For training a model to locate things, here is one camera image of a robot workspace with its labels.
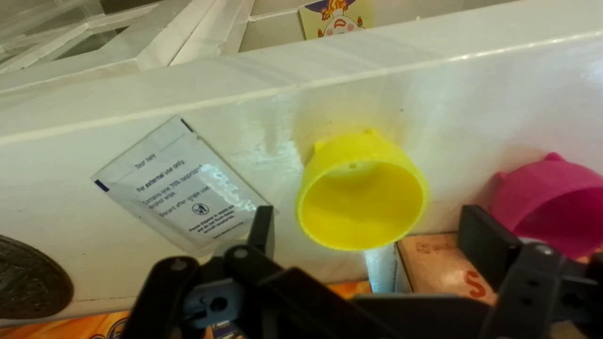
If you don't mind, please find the pink bowl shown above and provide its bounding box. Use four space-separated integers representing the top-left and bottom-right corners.
488 150 603 261

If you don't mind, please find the white wooden cabinet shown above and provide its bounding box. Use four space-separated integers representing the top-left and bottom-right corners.
0 0 603 327

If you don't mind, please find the clown picture card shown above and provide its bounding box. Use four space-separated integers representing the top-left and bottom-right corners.
298 0 368 41

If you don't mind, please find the white printed sachet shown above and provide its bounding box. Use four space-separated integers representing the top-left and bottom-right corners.
91 112 274 255

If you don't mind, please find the dark round object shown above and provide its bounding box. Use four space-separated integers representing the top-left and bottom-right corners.
0 233 76 319

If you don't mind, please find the white tube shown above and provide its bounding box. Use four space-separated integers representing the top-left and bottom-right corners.
364 242 400 295

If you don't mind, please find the brown cardboard box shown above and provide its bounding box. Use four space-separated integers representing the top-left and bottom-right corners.
396 231 505 308

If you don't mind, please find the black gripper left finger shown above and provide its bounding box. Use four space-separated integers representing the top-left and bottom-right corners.
117 203 404 339

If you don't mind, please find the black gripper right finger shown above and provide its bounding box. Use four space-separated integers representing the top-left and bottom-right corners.
456 203 603 339

